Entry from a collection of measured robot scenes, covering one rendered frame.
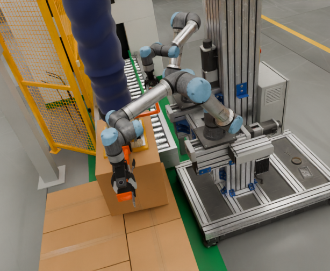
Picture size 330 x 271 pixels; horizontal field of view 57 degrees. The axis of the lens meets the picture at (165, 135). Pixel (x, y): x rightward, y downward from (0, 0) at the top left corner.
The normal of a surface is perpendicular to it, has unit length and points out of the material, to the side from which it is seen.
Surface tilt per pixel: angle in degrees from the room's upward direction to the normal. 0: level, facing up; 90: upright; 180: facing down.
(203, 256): 0
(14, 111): 90
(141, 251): 0
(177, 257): 0
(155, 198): 90
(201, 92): 83
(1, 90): 90
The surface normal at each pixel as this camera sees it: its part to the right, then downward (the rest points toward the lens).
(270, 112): 0.26, 0.57
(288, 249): -0.15, -0.77
